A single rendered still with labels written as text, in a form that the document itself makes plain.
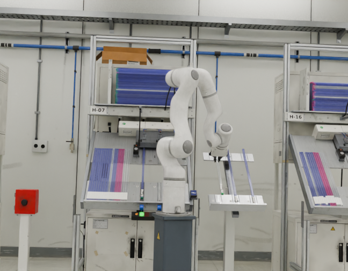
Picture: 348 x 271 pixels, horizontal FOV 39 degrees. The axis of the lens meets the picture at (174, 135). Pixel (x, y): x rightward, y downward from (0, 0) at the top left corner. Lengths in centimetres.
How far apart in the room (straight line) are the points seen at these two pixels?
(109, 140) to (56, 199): 172
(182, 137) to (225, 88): 262
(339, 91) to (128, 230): 184
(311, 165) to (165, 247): 137
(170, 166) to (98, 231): 99
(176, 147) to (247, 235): 275
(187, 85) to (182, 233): 78
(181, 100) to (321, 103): 142
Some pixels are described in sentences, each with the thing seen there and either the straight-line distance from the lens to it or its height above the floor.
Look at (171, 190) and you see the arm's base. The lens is 261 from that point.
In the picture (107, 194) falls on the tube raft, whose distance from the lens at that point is 314.
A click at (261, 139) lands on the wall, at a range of 518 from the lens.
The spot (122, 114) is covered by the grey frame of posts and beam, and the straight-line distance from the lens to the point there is 358.
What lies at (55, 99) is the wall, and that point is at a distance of 516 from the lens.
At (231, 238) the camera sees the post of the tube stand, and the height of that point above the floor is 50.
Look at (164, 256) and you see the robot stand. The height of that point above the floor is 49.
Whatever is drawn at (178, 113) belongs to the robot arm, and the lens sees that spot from 264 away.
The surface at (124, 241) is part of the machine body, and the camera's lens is 343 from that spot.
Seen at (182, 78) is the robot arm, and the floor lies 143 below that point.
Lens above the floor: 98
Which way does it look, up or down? 3 degrees up
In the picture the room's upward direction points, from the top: 2 degrees clockwise
